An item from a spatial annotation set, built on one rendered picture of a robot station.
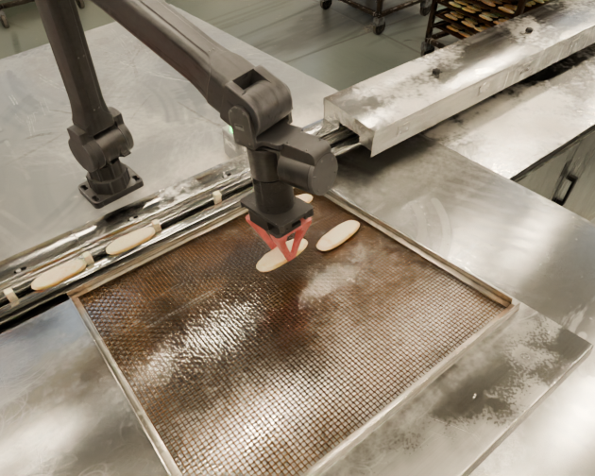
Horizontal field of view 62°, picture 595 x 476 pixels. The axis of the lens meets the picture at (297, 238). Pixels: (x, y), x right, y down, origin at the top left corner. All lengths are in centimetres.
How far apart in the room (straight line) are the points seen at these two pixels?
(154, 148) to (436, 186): 68
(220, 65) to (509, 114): 98
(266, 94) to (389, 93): 68
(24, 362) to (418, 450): 57
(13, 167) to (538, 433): 121
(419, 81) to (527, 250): 52
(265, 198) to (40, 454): 43
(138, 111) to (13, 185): 37
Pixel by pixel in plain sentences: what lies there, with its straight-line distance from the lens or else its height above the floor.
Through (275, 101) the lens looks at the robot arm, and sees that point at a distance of 65.
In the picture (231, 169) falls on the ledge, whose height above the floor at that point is 86.
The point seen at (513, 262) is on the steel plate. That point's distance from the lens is 106.
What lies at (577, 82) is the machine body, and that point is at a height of 82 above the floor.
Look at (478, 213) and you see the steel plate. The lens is 114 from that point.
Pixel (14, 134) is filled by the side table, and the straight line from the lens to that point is 148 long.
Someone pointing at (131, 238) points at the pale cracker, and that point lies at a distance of 101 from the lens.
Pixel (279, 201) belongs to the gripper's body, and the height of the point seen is 108.
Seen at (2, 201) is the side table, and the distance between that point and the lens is 127.
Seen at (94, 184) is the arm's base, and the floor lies 86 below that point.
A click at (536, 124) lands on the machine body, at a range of 148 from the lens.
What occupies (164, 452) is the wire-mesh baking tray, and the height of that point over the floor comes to 95.
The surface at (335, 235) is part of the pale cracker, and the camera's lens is 87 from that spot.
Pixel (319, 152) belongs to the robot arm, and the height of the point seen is 118.
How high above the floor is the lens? 156
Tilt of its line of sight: 46 degrees down
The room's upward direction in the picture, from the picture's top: straight up
